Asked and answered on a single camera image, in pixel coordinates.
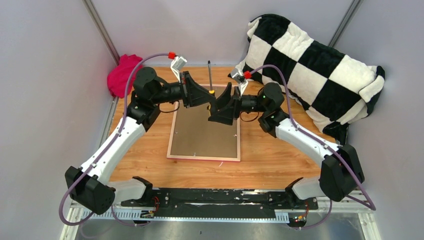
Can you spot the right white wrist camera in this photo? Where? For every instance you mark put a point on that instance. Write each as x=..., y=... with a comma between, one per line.
x=239, y=77

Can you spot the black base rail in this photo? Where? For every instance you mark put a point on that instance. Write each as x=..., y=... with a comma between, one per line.
x=222, y=205

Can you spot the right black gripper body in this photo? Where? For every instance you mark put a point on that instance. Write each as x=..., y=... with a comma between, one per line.
x=237, y=99

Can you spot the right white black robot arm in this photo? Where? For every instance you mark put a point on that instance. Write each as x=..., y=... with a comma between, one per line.
x=340, y=168

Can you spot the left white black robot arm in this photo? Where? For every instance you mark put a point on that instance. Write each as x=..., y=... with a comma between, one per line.
x=89, y=184

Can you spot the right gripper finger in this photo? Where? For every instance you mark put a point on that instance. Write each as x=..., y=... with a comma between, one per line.
x=225, y=97
x=225, y=115

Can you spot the left aluminium corner post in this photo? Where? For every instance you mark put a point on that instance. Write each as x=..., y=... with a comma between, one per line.
x=96, y=18

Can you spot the black white checkered pillow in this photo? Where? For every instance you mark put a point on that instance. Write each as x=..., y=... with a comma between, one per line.
x=334, y=89

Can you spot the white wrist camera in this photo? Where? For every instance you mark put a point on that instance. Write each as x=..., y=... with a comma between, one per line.
x=239, y=77
x=176, y=66

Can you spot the aluminium corner post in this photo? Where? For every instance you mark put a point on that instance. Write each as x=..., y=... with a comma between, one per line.
x=346, y=19
x=96, y=18

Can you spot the magenta cloth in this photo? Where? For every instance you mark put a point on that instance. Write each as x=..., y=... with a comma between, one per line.
x=118, y=77

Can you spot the yellow black screwdriver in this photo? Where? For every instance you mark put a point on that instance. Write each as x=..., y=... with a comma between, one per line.
x=211, y=89

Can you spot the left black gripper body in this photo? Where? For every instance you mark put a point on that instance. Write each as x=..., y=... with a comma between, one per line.
x=183, y=89

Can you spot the right aluminium corner post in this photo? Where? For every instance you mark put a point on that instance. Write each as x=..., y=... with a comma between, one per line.
x=346, y=19

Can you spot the pink picture frame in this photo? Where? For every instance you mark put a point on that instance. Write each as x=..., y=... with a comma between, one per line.
x=193, y=137

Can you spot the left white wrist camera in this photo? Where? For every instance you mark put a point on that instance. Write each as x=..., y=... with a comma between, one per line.
x=176, y=66

